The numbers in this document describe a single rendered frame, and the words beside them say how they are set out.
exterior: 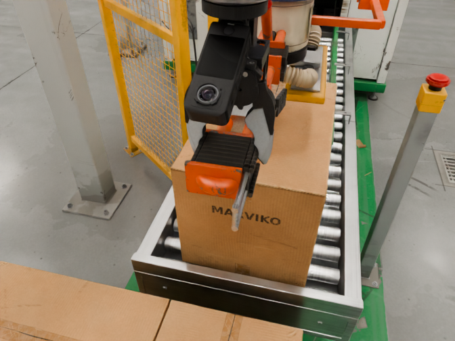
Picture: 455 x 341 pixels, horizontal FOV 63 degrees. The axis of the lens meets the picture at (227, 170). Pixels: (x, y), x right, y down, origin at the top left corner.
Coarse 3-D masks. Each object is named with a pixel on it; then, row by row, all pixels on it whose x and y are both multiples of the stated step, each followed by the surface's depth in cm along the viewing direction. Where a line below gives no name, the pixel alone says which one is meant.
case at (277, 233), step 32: (288, 128) 111; (320, 128) 111; (288, 160) 99; (320, 160) 99; (256, 192) 94; (288, 192) 91; (320, 192) 90; (192, 224) 109; (224, 224) 105; (256, 224) 101; (288, 224) 98; (192, 256) 119; (224, 256) 114; (256, 256) 110; (288, 256) 106
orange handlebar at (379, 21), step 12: (372, 0) 108; (372, 12) 104; (312, 24) 97; (324, 24) 97; (336, 24) 96; (348, 24) 95; (360, 24) 95; (372, 24) 94; (384, 24) 95; (276, 36) 86; (252, 132) 55; (204, 180) 46; (216, 180) 46; (228, 180) 46; (216, 192) 46; (228, 192) 46
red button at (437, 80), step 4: (428, 76) 118; (432, 76) 117; (436, 76) 117; (440, 76) 117; (444, 76) 117; (428, 80) 116; (432, 80) 116; (436, 80) 115; (440, 80) 115; (444, 80) 115; (448, 80) 115; (432, 84) 116; (436, 84) 115; (440, 84) 114; (444, 84) 114; (448, 84) 115; (432, 88) 118; (436, 88) 117; (440, 88) 117
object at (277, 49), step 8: (272, 48) 78; (280, 48) 78; (288, 48) 77; (272, 56) 72; (280, 56) 72; (272, 64) 73; (280, 64) 72; (280, 72) 75; (272, 80) 75; (280, 80) 75
